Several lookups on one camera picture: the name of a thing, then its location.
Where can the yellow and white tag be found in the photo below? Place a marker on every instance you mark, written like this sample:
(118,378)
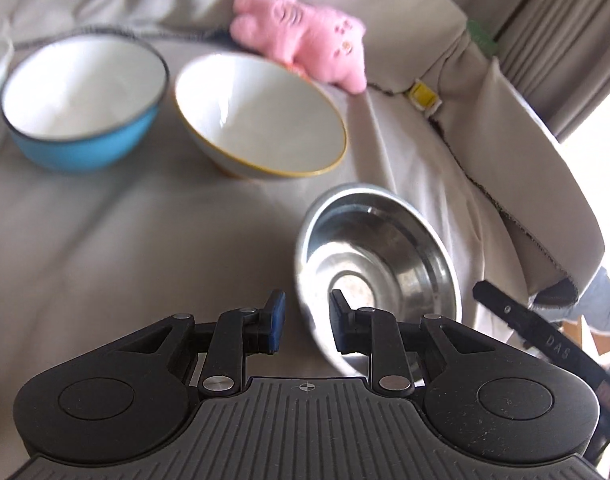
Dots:
(421,95)

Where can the white bowl with gold rim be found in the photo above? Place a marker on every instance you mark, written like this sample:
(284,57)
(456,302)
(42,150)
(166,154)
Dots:
(257,115)

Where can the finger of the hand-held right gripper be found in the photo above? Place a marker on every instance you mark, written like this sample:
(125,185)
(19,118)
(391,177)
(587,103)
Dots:
(505,307)

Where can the grey blanket with stitched edge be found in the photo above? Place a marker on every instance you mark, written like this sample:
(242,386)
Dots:
(415,125)

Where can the blue bowl with white inside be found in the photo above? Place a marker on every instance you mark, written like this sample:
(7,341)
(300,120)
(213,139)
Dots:
(80,102)

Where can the pink plush toy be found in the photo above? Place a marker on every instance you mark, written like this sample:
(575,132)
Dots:
(305,37)

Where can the person's blue jeans leg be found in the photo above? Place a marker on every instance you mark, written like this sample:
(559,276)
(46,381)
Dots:
(605,300)

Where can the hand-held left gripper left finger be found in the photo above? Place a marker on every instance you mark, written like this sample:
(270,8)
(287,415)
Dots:
(276,321)

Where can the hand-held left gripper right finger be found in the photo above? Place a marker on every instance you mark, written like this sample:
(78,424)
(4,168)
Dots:
(338,321)

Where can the beige sofa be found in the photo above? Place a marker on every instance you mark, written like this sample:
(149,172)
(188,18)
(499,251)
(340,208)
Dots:
(135,240)

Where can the beige curtain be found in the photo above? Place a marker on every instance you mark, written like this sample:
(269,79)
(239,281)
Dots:
(560,35)

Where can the green object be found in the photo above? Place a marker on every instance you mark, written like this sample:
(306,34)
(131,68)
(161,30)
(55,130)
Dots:
(481,36)

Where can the stainless steel bowl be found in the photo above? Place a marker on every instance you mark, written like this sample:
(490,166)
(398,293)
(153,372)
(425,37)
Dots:
(385,265)

